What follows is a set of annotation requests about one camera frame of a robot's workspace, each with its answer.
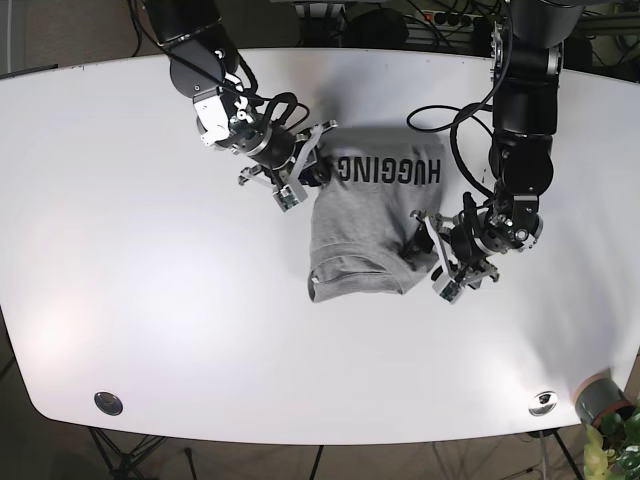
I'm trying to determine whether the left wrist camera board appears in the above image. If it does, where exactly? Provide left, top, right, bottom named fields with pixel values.
left=433, top=275, right=464, bottom=304

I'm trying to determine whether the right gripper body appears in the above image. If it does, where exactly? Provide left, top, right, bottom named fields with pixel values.
left=236, top=120, right=338, bottom=193

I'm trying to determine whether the black table leg frame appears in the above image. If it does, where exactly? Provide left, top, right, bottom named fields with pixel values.
left=88, top=427, right=168, bottom=480

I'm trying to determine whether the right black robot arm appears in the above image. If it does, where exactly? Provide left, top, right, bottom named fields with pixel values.
left=129, top=1, right=337, bottom=211

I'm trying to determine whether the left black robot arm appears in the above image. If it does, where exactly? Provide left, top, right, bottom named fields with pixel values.
left=414, top=1, right=587, bottom=303

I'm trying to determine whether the silver table grommet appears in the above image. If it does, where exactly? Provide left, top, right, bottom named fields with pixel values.
left=94, top=391, right=123, bottom=416
left=528, top=391, right=558, bottom=417

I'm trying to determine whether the grey T-shirt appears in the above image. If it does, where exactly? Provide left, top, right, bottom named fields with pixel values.
left=308, top=128, right=446, bottom=303

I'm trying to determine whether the right silver table grommet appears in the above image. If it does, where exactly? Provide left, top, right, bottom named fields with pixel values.
left=528, top=391, right=558, bottom=417

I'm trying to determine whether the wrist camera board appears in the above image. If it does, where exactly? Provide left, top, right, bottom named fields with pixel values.
left=433, top=275, right=464, bottom=304
left=272, top=184, right=308, bottom=212

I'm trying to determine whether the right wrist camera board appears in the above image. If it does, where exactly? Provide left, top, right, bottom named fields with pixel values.
left=272, top=184, right=308, bottom=212

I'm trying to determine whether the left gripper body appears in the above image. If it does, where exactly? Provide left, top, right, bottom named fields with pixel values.
left=410, top=209, right=500, bottom=292

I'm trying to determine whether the green potted plant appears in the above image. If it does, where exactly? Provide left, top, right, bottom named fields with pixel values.
left=583, top=407, right=639, bottom=480

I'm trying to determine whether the left silver table grommet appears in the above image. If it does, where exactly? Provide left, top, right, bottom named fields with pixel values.
left=94, top=391, right=123, bottom=416

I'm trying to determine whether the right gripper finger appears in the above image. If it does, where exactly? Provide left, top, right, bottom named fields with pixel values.
left=305, top=149, right=332, bottom=186

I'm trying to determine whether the grey plant pot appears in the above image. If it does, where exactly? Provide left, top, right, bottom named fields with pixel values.
left=572, top=371, right=635, bottom=428

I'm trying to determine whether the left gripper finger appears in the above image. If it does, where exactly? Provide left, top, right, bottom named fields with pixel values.
left=404, top=222, right=434, bottom=256

